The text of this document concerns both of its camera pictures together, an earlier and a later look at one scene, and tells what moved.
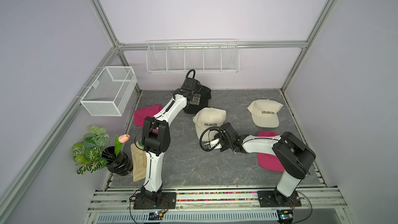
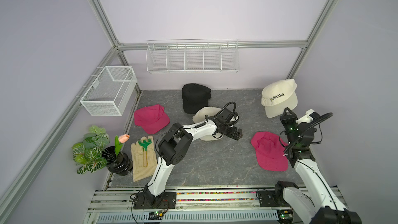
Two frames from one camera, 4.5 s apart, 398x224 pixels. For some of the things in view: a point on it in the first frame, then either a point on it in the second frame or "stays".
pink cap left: (140, 114) stays
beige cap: (138, 161) stays
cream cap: (264, 113) -> (278, 96)
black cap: (205, 94) stays
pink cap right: (269, 162) stays
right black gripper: (217, 135) -> (286, 120)
